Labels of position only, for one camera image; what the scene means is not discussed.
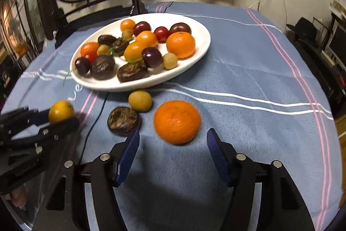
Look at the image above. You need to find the black hat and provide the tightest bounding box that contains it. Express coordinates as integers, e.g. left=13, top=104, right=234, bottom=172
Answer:
left=286, top=17, right=319, bottom=47

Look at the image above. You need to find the person's left hand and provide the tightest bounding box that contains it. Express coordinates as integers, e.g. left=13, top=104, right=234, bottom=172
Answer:
left=5, top=185, right=29, bottom=208

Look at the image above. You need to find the white oval plate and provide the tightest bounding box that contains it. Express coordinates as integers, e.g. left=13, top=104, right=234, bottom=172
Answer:
left=70, top=13, right=211, bottom=92

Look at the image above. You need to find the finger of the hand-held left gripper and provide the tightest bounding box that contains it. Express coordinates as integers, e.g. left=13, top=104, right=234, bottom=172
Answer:
left=0, top=106, right=52, bottom=139
left=8, top=117, right=80, bottom=158

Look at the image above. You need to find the thin black cable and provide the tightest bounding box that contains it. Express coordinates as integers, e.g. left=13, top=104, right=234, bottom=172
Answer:
left=78, top=92, right=109, bottom=164

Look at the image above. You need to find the blue striped blanket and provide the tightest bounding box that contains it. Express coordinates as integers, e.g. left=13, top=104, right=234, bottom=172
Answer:
left=0, top=1, right=340, bottom=231

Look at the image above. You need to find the dark wooden furniture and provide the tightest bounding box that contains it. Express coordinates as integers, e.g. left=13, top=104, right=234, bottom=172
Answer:
left=287, top=0, right=346, bottom=118

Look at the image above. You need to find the orange tangerine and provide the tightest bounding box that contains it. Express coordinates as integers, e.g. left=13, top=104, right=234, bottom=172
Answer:
left=154, top=100, right=202, bottom=145
left=166, top=32, right=195, bottom=59

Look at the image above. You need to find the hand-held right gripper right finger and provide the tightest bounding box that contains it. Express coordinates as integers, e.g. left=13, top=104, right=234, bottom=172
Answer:
left=207, top=128, right=315, bottom=231

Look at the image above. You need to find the small orange cherry tomato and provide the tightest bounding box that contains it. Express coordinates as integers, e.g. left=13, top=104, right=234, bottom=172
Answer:
left=120, top=19, right=136, bottom=32

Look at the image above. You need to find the large dark purple plum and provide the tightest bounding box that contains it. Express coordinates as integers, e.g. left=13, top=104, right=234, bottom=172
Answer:
left=169, top=23, right=192, bottom=36

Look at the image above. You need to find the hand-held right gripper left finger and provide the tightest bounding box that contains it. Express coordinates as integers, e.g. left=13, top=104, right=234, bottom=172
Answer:
left=32, top=129, right=140, bottom=231

